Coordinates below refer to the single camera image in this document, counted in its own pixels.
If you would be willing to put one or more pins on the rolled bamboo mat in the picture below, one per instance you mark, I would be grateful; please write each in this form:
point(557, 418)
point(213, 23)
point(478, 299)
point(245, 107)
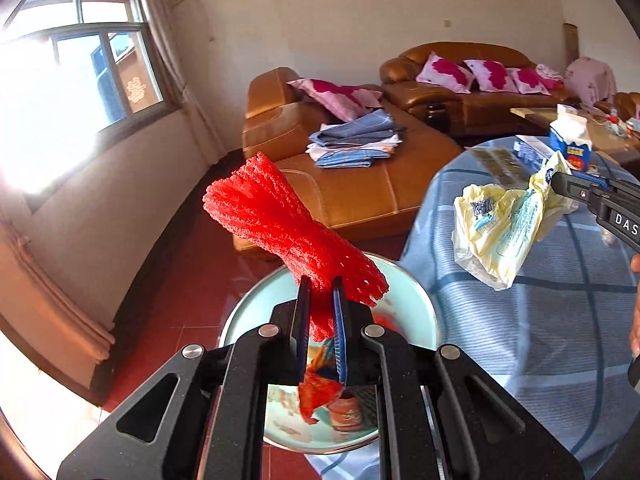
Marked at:
point(571, 40)

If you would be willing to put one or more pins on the brown leather chaise sofa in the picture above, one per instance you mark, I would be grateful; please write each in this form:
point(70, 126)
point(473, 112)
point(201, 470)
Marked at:
point(350, 195)

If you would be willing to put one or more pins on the wooden coffee table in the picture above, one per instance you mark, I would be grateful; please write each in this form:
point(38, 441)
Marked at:
point(607, 142)

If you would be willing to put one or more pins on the person's right hand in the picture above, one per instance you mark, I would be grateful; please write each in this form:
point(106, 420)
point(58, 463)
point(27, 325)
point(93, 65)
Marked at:
point(635, 320)

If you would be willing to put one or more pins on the pale blue trash bin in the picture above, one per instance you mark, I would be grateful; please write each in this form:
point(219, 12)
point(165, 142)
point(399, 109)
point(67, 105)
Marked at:
point(260, 320)

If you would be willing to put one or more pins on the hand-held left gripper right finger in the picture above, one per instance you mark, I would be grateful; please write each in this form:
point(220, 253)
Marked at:
point(340, 330)

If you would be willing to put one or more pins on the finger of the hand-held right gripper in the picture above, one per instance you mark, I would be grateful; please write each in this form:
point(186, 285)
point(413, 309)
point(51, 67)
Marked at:
point(592, 181)
point(575, 189)

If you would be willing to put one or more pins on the blue tissue pack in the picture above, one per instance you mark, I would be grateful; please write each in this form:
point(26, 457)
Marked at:
point(575, 152)

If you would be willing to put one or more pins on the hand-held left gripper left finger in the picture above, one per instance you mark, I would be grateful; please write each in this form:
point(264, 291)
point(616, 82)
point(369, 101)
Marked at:
point(301, 310)

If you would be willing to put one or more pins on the blue plaid tablecloth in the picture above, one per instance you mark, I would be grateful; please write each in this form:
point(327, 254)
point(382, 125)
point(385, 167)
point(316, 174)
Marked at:
point(525, 335)

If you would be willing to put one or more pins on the beige window curtain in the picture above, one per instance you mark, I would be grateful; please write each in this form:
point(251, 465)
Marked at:
point(50, 300)
point(170, 50)

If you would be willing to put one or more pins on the pink floral cloth cover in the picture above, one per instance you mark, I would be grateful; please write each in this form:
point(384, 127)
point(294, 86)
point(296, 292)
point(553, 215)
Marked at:
point(592, 80)

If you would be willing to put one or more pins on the window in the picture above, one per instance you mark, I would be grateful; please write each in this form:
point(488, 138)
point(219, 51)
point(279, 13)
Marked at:
point(125, 70)

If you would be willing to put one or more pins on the rolled pink blanket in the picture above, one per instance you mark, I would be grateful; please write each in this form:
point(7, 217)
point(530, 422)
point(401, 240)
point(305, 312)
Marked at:
point(550, 76)

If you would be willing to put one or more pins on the small white tissue box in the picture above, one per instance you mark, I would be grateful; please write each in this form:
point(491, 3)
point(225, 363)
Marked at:
point(566, 108)

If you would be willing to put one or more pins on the red foam net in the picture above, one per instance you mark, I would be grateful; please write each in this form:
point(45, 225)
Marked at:
point(280, 220)

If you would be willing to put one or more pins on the pink floral pillow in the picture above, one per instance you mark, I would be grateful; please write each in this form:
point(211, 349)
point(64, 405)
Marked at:
point(335, 97)
point(490, 75)
point(527, 81)
point(445, 72)

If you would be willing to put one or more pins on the dark patterned flat packet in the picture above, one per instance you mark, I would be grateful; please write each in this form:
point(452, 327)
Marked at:
point(500, 165)

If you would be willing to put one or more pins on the brown leather armchair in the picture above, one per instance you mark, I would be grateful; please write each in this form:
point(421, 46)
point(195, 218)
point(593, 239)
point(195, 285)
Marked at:
point(627, 102)

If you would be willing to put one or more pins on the white cardboard box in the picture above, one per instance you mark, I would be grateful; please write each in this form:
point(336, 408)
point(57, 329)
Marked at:
point(532, 152)

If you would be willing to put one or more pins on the reddish brown snack wrapper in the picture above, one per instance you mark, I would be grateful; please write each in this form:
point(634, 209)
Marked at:
point(346, 410)

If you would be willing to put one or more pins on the folded blue plaid bedding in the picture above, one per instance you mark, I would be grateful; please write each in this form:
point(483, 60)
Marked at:
point(355, 140)

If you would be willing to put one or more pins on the pale yellow plastic bag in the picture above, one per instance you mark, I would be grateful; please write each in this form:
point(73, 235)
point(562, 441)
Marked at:
point(500, 240)

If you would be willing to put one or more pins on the red plastic bag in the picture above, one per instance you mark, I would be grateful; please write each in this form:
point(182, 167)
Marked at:
point(315, 395)

